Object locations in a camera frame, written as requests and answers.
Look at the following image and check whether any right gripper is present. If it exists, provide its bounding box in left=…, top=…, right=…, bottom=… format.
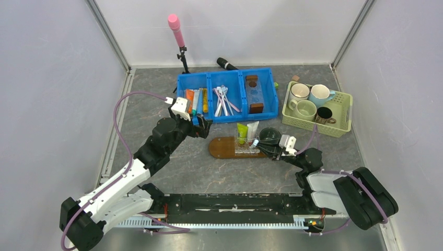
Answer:
left=251, top=138, right=306, bottom=170

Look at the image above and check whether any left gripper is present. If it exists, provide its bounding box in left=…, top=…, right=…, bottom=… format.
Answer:
left=166, top=106, right=213, bottom=154

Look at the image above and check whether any light blue toothbrush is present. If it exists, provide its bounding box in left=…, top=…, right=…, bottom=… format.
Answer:
left=250, top=139, right=260, bottom=149

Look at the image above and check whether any clear acrylic toothbrush holder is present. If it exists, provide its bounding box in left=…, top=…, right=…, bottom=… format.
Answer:
left=234, top=130, right=260, bottom=157

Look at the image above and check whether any green toothpaste tube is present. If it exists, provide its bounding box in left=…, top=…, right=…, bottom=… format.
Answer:
left=237, top=123, right=248, bottom=145

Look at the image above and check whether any dark brown mug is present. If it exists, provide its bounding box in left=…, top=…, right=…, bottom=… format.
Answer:
left=314, top=107, right=336, bottom=124

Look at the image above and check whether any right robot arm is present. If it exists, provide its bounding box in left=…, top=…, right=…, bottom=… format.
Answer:
left=251, top=135, right=399, bottom=230

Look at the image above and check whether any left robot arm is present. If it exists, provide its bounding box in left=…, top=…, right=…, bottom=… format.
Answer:
left=60, top=114, right=213, bottom=250

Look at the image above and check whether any white toothbrush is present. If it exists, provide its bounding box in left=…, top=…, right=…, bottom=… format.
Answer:
left=214, top=86, right=229, bottom=117

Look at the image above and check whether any oval wooden tray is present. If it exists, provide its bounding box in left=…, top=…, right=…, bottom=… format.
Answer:
left=208, top=136, right=266, bottom=159

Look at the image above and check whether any orange toothpaste tube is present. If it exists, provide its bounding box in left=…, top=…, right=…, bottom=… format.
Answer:
left=185, top=89, right=194, bottom=115

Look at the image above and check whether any dark green enamel mug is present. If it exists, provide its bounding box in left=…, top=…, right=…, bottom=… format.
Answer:
left=259, top=128, right=282, bottom=139

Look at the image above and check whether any blue three-compartment bin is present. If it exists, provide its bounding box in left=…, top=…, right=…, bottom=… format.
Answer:
left=177, top=68, right=278, bottom=123

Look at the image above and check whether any light green mug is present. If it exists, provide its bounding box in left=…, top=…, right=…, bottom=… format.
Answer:
left=288, top=99, right=317, bottom=121

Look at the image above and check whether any acrylic holder with wood ends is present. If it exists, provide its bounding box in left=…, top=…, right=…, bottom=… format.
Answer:
left=245, top=75, right=264, bottom=114

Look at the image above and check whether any white ribbed mug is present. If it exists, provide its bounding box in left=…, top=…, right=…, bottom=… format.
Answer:
left=288, top=82, right=310, bottom=101

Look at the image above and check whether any black microphone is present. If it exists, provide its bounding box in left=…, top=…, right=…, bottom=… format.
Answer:
left=216, top=58, right=238, bottom=71

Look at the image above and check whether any light blue mug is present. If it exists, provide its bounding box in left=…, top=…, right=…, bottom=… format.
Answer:
left=308, top=84, right=336, bottom=108

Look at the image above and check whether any small brown block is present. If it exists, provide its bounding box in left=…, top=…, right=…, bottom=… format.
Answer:
left=292, top=75, right=300, bottom=82

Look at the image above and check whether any light green plastic basket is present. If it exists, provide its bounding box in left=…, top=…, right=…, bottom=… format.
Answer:
left=282, top=81, right=353, bottom=138

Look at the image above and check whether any pink microphone on stand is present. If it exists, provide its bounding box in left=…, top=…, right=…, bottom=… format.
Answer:
left=168, top=14, right=190, bottom=74

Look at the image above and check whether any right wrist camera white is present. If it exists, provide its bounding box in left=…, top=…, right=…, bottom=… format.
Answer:
left=278, top=134, right=296, bottom=156

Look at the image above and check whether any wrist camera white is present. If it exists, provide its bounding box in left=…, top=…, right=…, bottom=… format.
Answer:
left=165, top=97, right=192, bottom=121
left=278, top=134, right=296, bottom=156

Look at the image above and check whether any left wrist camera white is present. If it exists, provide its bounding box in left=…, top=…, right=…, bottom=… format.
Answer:
left=165, top=97, right=192, bottom=121

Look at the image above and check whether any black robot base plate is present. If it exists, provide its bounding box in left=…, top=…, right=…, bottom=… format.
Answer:
left=145, top=192, right=336, bottom=224

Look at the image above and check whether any white cable duct strip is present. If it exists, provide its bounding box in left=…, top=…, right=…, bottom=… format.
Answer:
left=116, top=216, right=308, bottom=230

